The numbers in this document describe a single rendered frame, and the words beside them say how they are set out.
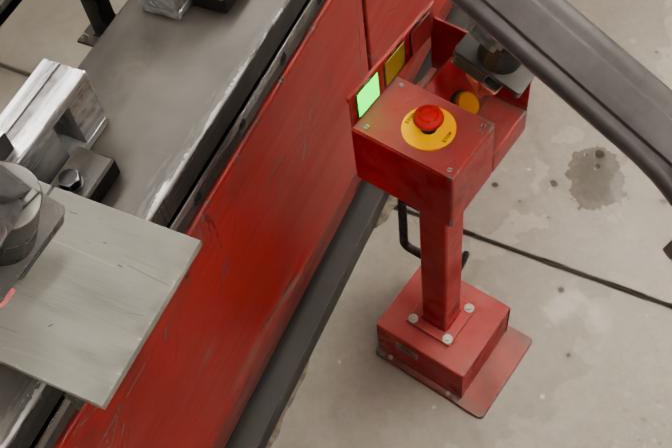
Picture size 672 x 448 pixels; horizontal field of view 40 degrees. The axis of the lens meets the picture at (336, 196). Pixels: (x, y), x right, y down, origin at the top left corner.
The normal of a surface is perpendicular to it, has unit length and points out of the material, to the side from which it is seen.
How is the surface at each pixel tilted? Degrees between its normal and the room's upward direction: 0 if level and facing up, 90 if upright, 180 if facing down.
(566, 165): 0
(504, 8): 38
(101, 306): 0
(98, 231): 0
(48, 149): 90
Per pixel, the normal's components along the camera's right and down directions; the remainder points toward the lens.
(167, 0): -0.41, 0.79
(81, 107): 0.91, 0.30
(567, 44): -0.29, 0.09
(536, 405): -0.10, -0.54
